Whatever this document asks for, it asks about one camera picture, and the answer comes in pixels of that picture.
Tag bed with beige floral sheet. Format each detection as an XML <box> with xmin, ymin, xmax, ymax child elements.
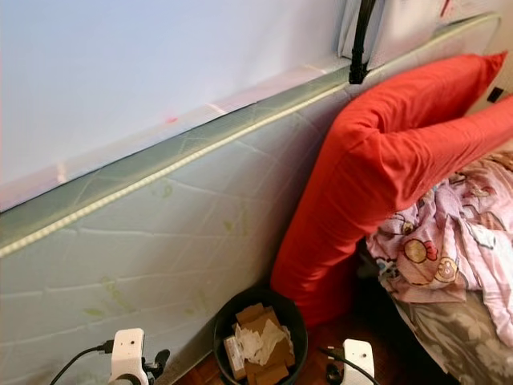
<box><xmin>393</xmin><ymin>289</ymin><xmax>513</xmax><ymax>385</ymax></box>

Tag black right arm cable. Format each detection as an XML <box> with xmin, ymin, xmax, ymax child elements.
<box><xmin>317</xmin><ymin>345</ymin><xmax>374</xmax><ymax>375</ymax></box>

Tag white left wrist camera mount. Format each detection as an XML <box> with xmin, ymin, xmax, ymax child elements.
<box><xmin>111</xmin><ymin>329</ymin><xmax>149</xmax><ymax>385</ymax></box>

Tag white fabric bag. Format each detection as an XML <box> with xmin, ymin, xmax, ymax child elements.
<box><xmin>338</xmin><ymin>0</ymin><xmax>513</xmax><ymax>65</ymax></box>

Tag brown cardboard scraps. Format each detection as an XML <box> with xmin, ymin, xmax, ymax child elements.
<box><xmin>232</xmin><ymin>303</ymin><xmax>293</xmax><ymax>385</ymax></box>

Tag black strap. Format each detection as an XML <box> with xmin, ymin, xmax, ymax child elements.
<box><xmin>349</xmin><ymin>0</ymin><xmax>379</xmax><ymax>85</ymax></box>

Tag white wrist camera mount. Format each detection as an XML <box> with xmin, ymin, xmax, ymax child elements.
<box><xmin>111</xmin><ymin>329</ymin><xmax>149</xmax><ymax>385</ymax></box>
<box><xmin>341</xmin><ymin>339</ymin><xmax>376</xmax><ymax>385</ymax></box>

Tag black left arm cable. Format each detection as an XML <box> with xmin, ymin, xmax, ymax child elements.
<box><xmin>48</xmin><ymin>341</ymin><xmax>115</xmax><ymax>385</ymax></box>

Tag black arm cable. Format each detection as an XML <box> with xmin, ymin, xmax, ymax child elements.
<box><xmin>48</xmin><ymin>341</ymin><xmax>115</xmax><ymax>385</ymax></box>
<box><xmin>317</xmin><ymin>345</ymin><xmax>374</xmax><ymax>375</ymax></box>

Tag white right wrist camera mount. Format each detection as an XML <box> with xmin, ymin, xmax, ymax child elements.
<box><xmin>341</xmin><ymin>339</ymin><xmax>376</xmax><ymax>385</ymax></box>

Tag pink cartoon print blanket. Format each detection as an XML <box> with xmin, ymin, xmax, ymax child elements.
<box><xmin>366</xmin><ymin>148</ymin><xmax>513</xmax><ymax>346</ymax></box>

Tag black round waste bin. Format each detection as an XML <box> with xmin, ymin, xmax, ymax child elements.
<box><xmin>212</xmin><ymin>286</ymin><xmax>308</xmax><ymax>385</ymax></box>

